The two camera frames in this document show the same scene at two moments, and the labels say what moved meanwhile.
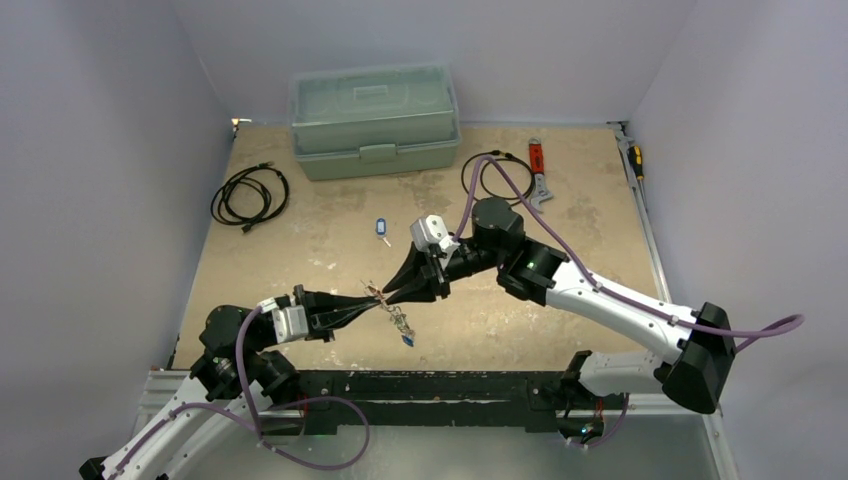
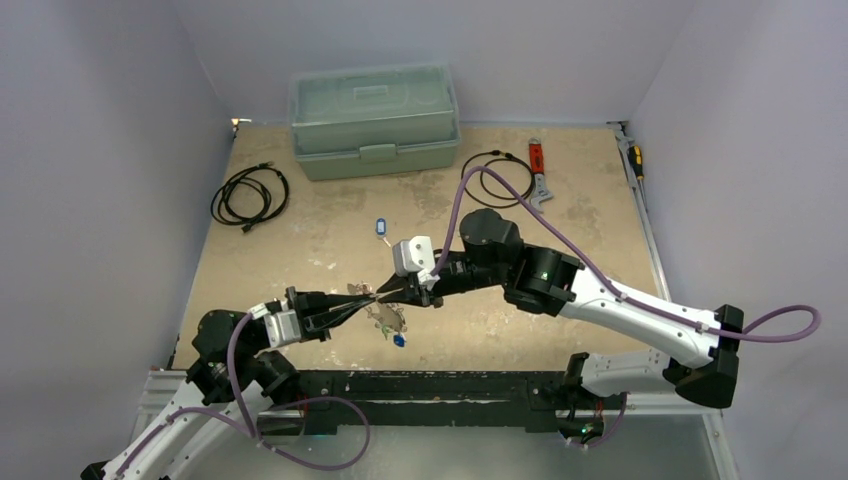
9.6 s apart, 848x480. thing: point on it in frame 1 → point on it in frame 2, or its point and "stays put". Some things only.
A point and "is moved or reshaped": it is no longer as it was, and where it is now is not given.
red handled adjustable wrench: (540, 192) stays put
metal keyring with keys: (398, 320) is moved or reshaped
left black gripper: (326, 311) stays put
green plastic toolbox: (374, 122) stays put
